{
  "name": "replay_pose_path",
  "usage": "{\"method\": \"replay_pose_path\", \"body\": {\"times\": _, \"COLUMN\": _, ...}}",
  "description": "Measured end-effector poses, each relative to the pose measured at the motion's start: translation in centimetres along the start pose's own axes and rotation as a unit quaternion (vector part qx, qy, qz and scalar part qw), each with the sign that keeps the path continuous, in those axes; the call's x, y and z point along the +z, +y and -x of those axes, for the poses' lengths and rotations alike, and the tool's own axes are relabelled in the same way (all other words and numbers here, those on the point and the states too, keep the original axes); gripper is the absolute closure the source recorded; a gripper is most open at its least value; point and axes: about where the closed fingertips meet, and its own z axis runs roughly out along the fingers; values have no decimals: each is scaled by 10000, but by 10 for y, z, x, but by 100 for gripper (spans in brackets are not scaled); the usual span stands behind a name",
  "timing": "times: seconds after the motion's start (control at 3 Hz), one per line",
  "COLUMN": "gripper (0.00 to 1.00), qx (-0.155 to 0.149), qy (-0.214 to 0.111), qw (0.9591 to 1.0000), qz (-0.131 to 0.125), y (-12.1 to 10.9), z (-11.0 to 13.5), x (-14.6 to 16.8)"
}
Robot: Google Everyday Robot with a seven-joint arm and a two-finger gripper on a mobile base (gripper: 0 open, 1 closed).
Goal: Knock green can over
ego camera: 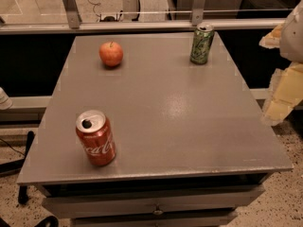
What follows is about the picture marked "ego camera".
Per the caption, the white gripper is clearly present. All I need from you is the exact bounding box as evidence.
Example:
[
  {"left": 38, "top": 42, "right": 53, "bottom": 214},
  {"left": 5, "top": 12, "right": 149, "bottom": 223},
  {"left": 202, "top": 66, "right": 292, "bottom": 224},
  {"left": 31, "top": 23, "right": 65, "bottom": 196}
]
[{"left": 258, "top": 0, "right": 303, "bottom": 126}]

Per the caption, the green soda can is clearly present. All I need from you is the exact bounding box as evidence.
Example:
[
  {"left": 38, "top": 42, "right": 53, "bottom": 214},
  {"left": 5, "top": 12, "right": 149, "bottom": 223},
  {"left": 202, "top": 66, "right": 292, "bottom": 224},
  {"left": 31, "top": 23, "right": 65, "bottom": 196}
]
[{"left": 190, "top": 23, "right": 215, "bottom": 64}]

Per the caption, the red coca-cola can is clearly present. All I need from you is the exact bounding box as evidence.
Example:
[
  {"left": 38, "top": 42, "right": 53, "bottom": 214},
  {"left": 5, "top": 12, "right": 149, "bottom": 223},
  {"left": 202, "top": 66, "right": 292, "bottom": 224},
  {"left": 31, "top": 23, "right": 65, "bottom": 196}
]
[{"left": 76, "top": 110, "right": 116, "bottom": 166}]

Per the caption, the grey drawer cabinet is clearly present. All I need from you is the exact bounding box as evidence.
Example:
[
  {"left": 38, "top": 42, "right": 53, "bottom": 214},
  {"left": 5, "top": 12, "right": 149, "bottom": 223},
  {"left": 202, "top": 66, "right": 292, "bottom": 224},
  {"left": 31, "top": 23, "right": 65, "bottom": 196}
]
[{"left": 18, "top": 33, "right": 292, "bottom": 227}]

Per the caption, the red apple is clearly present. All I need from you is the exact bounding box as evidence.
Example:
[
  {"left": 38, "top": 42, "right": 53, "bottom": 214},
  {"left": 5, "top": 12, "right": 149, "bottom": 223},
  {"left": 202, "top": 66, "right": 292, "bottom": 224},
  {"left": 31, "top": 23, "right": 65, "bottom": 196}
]
[{"left": 98, "top": 42, "right": 123, "bottom": 67}]

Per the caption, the metal drawer knob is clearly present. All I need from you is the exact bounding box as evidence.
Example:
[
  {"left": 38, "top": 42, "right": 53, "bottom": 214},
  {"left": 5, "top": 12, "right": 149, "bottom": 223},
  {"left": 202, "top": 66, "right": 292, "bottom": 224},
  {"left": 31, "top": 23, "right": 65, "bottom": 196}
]
[{"left": 152, "top": 207, "right": 164, "bottom": 216}]

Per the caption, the white cylindrical object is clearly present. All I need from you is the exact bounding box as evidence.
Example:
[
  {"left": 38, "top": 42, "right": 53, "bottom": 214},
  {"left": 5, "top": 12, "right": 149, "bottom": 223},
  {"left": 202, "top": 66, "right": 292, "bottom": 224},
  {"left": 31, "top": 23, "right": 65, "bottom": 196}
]
[{"left": 0, "top": 87, "right": 13, "bottom": 110}]

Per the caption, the black chair base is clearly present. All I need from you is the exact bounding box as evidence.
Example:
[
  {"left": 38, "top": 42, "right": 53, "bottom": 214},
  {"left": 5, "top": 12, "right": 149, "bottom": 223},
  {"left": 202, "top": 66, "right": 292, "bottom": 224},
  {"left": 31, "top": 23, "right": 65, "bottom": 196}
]
[{"left": 0, "top": 130, "right": 60, "bottom": 227}]

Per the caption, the metal railing frame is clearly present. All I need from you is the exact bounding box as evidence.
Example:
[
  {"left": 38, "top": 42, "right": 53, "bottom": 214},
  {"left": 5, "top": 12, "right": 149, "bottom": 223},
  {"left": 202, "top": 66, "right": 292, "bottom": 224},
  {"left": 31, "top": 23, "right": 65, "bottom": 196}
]
[{"left": 0, "top": 0, "right": 300, "bottom": 34}]

